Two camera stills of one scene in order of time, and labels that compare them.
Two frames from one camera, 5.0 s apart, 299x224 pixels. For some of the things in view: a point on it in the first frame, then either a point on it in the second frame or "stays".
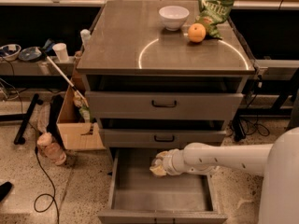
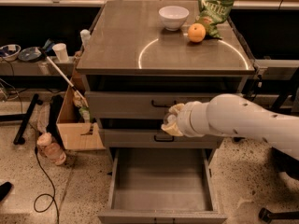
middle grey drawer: x=141 y=138 stays
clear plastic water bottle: x=158 y=161 to x=171 y=119
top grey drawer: x=162 y=105 stays
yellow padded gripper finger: x=159 y=170 to x=172 y=129
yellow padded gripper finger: x=162 y=154 to x=177 y=107
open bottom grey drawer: x=138 y=197 stays
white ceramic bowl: x=173 y=17 stays
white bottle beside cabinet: x=86 y=35 stays
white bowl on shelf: x=10 y=51 stays
